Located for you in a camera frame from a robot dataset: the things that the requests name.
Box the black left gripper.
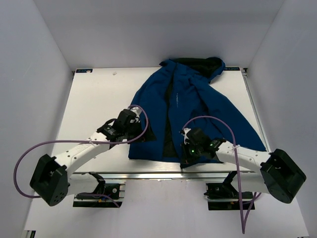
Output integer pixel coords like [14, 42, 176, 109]
[123, 118, 157, 144]

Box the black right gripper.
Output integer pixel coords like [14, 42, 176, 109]
[180, 140, 203, 164]

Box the blue and black jacket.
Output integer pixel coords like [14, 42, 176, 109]
[128, 57, 265, 163]

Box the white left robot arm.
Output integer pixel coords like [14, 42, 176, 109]
[30, 105, 156, 206]

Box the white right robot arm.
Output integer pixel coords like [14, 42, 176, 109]
[180, 127, 307, 204]

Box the right blue table label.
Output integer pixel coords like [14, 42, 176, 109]
[224, 67, 240, 71]

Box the blue table label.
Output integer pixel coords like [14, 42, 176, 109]
[75, 69, 93, 73]
[224, 67, 240, 71]

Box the left blue table label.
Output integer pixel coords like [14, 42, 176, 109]
[75, 69, 93, 73]

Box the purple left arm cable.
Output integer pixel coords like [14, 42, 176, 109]
[13, 104, 149, 199]

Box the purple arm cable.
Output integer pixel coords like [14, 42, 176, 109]
[13, 104, 149, 199]
[182, 116, 263, 235]

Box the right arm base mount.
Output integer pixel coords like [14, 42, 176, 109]
[204, 183, 240, 211]

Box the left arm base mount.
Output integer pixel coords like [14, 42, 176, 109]
[69, 172, 125, 208]

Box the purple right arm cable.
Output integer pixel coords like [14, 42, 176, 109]
[182, 116, 263, 235]

